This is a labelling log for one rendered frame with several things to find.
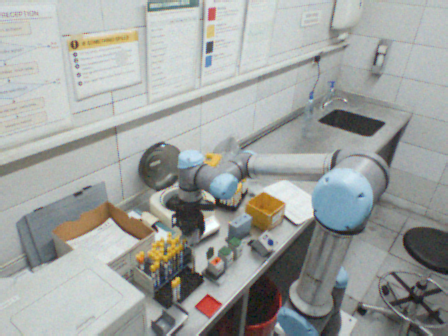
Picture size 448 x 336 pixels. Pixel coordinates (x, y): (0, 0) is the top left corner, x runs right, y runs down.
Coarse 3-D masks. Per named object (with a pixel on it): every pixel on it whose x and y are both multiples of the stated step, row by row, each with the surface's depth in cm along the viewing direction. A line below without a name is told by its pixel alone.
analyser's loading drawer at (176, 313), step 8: (176, 304) 117; (168, 312) 116; (176, 312) 116; (184, 312) 116; (152, 320) 110; (160, 320) 114; (168, 320) 113; (176, 320) 114; (184, 320) 115; (152, 328) 111; (160, 328) 108; (168, 328) 111
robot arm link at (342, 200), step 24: (336, 168) 77; (360, 168) 76; (336, 192) 73; (360, 192) 71; (336, 216) 74; (360, 216) 71; (312, 240) 86; (336, 240) 80; (312, 264) 87; (336, 264) 85; (312, 288) 90; (288, 312) 95; (312, 312) 92
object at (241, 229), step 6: (246, 216) 151; (234, 222) 147; (240, 222) 148; (246, 222) 149; (234, 228) 146; (240, 228) 148; (246, 228) 152; (228, 234) 150; (234, 234) 147; (240, 234) 150; (246, 234) 154; (228, 240) 151; (246, 240) 153
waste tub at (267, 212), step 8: (264, 192) 168; (248, 200) 161; (256, 200) 166; (264, 200) 170; (272, 200) 166; (280, 200) 163; (248, 208) 160; (256, 208) 156; (264, 208) 172; (272, 208) 168; (280, 208) 158; (256, 216) 158; (264, 216) 155; (272, 216) 155; (280, 216) 162; (256, 224) 160; (264, 224) 157; (272, 224) 159
